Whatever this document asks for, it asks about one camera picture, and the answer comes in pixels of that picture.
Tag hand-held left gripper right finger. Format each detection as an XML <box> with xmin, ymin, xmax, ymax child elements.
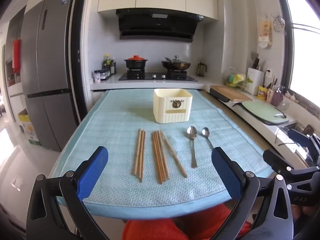
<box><xmin>211</xmin><ymin>147</ymin><xmax>294</xmax><ymax>240</ymax></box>

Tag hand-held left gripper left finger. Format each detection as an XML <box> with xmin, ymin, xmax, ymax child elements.
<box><xmin>26</xmin><ymin>146</ymin><xmax>109</xmax><ymax>240</ymax></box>

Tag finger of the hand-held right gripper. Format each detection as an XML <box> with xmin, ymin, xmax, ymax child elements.
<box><xmin>287</xmin><ymin>129</ymin><xmax>320</xmax><ymax>167</ymax></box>
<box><xmin>262</xmin><ymin>149</ymin><xmax>320</xmax><ymax>188</ymax></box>

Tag small metal spoon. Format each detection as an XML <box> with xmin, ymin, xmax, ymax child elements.
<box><xmin>201</xmin><ymin>127</ymin><xmax>215</xmax><ymax>151</ymax></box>

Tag wooden chopstick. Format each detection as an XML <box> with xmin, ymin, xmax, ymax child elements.
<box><xmin>155</xmin><ymin>131</ymin><xmax>167</xmax><ymax>181</ymax></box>
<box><xmin>162</xmin><ymin>132</ymin><xmax>188</xmax><ymax>177</ymax></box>
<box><xmin>140</xmin><ymin>130</ymin><xmax>146</xmax><ymax>183</ymax></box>
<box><xmin>138</xmin><ymin>130</ymin><xmax>144</xmax><ymax>181</ymax></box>
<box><xmin>132</xmin><ymin>129</ymin><xmax>141</xmax><ymax>176</ymax></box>
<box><xmin>151</xmin><ymin>132</ymin><xmax>162</xmax><ymax>185</ymax></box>
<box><xmin>135</xmin><ymin>129</ymin><xmax>143</xmax><ymax>178</ymax></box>
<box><xmin>158</xmin><ymin>130</ymin><xmax>170</xmax><ymax>180</ymax></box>
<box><xmin>153</xmin><ymin>131</ymin><xmax>165</xmax><ymax>183</ymax></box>

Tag large metal spoon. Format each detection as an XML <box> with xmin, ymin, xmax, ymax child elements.
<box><xmin>186</xmin><ymin>126</ymin><xmax>198</xmax><ymax>169</ymax></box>

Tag bundle of wooden chopsticks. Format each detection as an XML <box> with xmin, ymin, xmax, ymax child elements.
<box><xmin>160</xmin><ymin>131</ymin><xmax>185</xmax><ymax>178</ymax></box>

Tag cream ribbed utensil holder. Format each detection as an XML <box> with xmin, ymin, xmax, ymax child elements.
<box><xmin>153</xmin><ymin>88</ymin><xmax>193</xmax><ymax>124</ymax></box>

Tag person's right hand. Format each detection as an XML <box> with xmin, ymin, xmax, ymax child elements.
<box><xmin>291</xmin><ymin>203</ymin><xmax>320</xmax><ymax>225</ymax></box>

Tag green cutting board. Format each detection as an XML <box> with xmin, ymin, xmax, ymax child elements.
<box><xmin>234</xmin><ymin>100</ymin><xmax>290</xmax><ymax>126</ymax></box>

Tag yellow packet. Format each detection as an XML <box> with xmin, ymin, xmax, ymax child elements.
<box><xmin>257</xmin><ymin>86</ymin><xmax>269</xmax><ymax>101</ymax></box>

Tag light blue table mat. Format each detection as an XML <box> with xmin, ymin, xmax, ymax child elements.
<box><xmin>49</xmin><ymin>89</ymin><xmax>275</xmax><ymax>221</ymax></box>

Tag person's orange clothing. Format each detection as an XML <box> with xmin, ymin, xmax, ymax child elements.
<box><xmin>122</xmin><ymin>202</ymin><xmax>251</xmax><ymax>240</ymax></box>

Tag white knife block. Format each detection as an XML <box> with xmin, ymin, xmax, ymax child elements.
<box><xmin>246</xmin><ymin>67</ymin><xmax>265</xmax><ymax>96</ymax></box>

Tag black tray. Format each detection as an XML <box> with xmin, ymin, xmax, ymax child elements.
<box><xmin>209</xmin><ymin>88</ymin><xmax>231</xmax><ymax>103</ymax></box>

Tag yellow and white cardboard box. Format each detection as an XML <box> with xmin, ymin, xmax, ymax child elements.
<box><xmin>17</xmin><ymin>109</ymin><xmax>42</xmax><ymax>146</ymax></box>

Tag wooden cutting board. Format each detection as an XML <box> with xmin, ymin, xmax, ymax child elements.
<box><xmin>210</xmin><ymin>85</ymin><xmax>253</xmax><ymax>102</ymax></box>

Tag yellow green bag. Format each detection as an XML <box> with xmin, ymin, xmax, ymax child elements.
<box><xmin>226</xmin><ymin>73</ymin><xmax>247</xmax><ymax>88</ymax></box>

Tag window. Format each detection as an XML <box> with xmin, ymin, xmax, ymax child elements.
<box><xmin>282</xmin><ymin>0</ymin><xmax>320</xmax><ymax>107</ymax></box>

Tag dark glass pitcher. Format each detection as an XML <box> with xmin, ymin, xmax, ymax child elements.
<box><xmin>196</xmin><ymin>61</ymin><xmax>208</xmax><ymax>77</ymax></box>

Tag hanging patterned board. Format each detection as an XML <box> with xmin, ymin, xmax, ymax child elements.
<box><xmin>258</xmin><ymin>19</ymin><xmax>273</xmax><ymax>48</ymax></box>

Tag grey refrigerator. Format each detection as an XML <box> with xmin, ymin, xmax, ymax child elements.
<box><xmin>21</xmin><ymin>0</ymin><xmax>81</xmax><ymax>152</ymax></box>

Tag black gas stove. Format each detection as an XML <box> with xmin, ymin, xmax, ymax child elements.
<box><xmin>118</xmin><ymin>71</ymin><xmax>198</xmax><ymax>82</ymax></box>

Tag black wok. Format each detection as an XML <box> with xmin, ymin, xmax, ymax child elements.
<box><xmin>161</xmin><ymin>56</ymin><xmax>191</xmax><ymax>72</ymax></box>

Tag black pot with orange lid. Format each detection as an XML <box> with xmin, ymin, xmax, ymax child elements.
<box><xmin>124</xmin><ymin>55</ymin><xmax>148</xmax><ymax>70</ymax></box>

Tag black range hood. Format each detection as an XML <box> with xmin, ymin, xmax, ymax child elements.
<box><xmin>116</xmin><ymin>8</ymin><xmax>204</xmax><ymax>43</ymax></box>

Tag hanging wire trivet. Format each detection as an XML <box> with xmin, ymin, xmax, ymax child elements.
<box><xmin>272</xmin><ymin>15</ymin><xmax>286</xmax><ymax>32</ymax></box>

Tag red wall hanging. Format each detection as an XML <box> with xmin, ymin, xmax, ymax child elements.
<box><xmin>12</xmin><ymin>39</ymin><xmax>21</xmax><ymax>73</ymax></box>

